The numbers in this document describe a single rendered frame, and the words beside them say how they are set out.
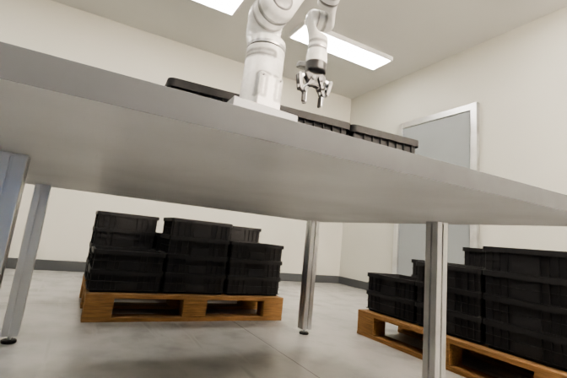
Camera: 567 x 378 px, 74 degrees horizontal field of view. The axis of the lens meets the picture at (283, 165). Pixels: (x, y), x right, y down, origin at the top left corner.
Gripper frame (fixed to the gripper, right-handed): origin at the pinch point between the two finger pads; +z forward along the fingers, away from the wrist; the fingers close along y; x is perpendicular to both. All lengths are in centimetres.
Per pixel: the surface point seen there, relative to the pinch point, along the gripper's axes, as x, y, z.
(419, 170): -60, -9, 34
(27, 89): -62, -68, 35
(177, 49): 340, -13, -168
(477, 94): 144, 269, -124
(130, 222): 170, -41, 47
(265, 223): 349, 133, 28
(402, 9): 141, 162, -179
